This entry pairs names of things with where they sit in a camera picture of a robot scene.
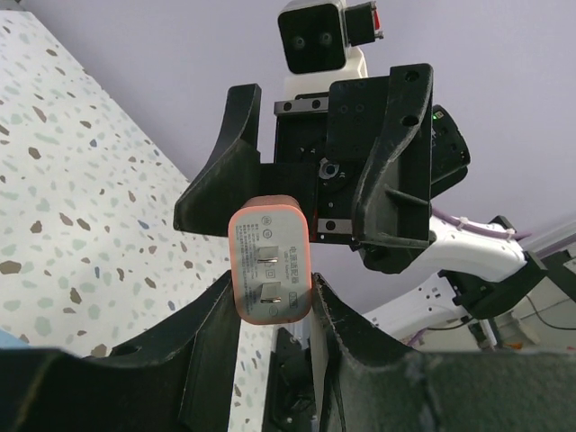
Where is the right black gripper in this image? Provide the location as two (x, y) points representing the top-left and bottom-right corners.
(173, 63), (434, 249)

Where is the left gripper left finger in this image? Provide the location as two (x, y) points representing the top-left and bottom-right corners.
(1, 273), (240, 431)

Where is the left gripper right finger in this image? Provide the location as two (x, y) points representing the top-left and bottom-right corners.
(260, 272), (576, 432)

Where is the pink charger plug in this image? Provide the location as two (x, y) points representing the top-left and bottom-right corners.
(228, 195), (312, 325)

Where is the light blue charger plug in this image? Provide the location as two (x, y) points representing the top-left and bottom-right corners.
(0, 329), (30, 350)

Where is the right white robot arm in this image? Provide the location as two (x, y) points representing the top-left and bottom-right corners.
(174, 59), (554, 339)

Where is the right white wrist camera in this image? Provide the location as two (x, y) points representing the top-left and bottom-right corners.
(277, 1), (383, 99)

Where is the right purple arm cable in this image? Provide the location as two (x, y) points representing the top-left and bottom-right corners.
(431, 206), (536, 239)

